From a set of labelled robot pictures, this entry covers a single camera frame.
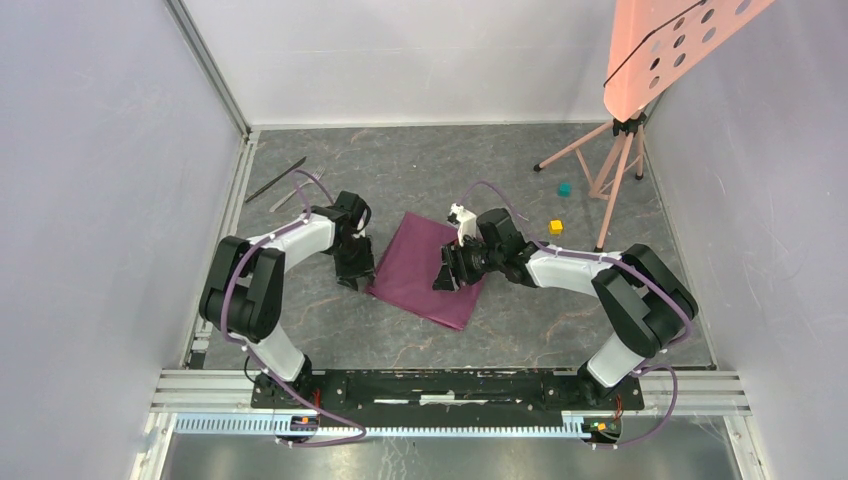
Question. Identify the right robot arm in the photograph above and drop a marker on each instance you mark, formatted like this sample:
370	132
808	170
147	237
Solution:
645	303

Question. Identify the purple cloth napkin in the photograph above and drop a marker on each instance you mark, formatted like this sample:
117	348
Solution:
405	274

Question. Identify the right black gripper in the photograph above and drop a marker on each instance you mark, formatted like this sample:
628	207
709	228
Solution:
454	266

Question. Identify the pink music stand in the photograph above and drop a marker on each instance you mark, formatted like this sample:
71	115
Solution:
653	44

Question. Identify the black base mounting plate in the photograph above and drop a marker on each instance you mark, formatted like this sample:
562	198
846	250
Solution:
420	398

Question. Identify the aluminium frame rail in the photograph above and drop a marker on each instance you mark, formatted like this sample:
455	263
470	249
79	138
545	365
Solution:
198	337

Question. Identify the yellow cube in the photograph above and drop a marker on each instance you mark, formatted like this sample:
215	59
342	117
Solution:
555	227

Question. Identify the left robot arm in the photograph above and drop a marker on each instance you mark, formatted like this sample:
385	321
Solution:
243	293

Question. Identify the teal cube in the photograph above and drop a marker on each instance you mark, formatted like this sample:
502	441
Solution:
564	190

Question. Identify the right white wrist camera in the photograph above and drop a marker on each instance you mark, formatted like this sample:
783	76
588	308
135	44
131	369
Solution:
465	222

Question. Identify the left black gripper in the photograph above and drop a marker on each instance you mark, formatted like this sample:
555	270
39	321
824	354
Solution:
347	276

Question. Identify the black knife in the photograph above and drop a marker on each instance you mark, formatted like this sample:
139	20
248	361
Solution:
296	165

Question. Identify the silver fork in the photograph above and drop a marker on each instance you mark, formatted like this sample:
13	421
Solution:
318	173

